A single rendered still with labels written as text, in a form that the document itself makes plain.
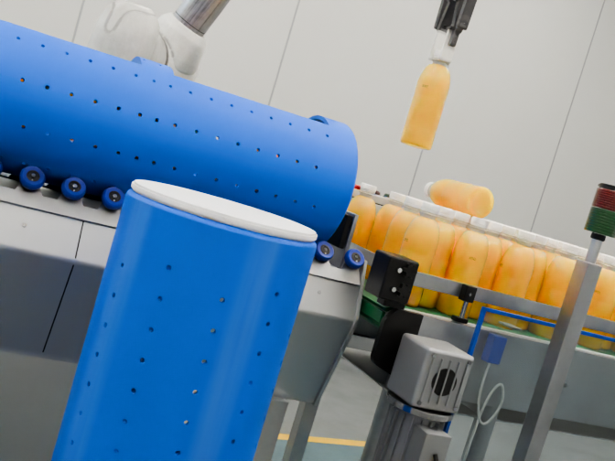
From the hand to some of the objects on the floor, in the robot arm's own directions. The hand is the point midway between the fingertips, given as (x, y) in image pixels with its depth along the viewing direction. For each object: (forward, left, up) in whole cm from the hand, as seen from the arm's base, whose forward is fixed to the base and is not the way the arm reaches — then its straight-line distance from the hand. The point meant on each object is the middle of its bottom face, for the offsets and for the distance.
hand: (444, 47), depth 192 cm
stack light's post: (+49, +29, -142) cm, 154 cm away
